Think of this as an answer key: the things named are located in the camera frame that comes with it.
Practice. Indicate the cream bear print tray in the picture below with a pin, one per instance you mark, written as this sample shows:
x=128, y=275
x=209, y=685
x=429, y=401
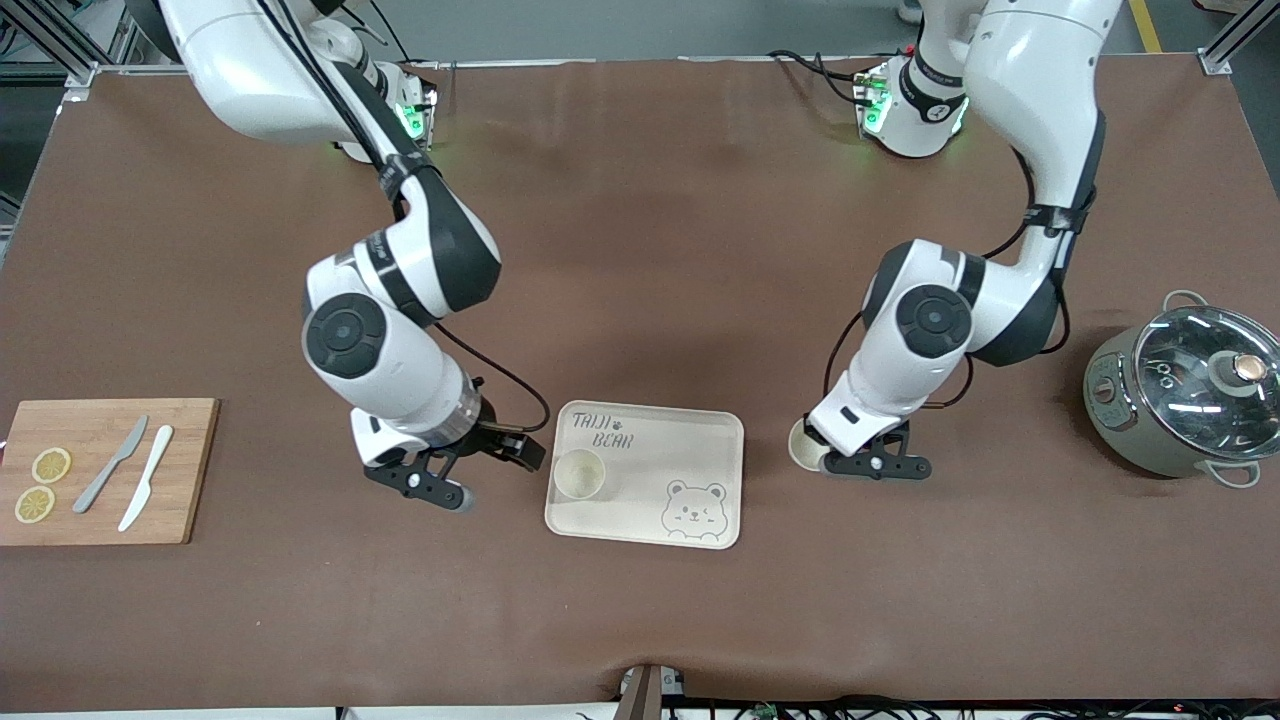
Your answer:
x=650, y=480

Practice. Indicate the yellow lemon slice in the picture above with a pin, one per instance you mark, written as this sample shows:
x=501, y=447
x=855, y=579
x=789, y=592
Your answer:
x=34, y=504
x=51, y=464

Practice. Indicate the olive green cooking pot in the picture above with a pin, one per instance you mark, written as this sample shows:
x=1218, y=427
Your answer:
x=1120, y=430

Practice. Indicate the white IKEA cup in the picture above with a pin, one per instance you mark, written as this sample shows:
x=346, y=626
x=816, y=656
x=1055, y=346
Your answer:
x=800, y=450
x=579, y=475

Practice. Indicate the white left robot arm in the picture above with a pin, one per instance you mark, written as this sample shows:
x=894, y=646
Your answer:
x=1040, y=80

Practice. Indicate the glass pot lid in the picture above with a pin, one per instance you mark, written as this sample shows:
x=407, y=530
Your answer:
x=1190, y=370

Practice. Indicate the brown table cover mat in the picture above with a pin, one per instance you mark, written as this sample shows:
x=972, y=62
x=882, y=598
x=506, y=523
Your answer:
x=640, y=250

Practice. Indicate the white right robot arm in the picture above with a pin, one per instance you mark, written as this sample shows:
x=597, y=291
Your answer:
x=400, y=360

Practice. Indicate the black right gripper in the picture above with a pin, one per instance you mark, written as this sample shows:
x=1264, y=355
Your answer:
x=487, y=436

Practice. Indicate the grey metal bracket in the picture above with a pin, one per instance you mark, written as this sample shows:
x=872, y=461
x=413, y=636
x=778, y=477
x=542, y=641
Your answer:
x=645, y=695

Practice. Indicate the white plastic knife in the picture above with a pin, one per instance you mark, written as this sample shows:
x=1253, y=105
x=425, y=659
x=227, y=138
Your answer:
x=145, y=480

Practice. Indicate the aluminium frame profile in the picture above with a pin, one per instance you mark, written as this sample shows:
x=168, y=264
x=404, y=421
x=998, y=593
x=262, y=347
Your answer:
x=50, y=40
x=1235, y=40

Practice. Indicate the bamboo cutting board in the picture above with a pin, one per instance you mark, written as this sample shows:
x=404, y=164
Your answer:
x=190, y=470

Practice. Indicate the grey-blue plastic knife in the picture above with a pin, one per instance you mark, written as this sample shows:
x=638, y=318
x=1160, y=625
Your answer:
x=108, y=465

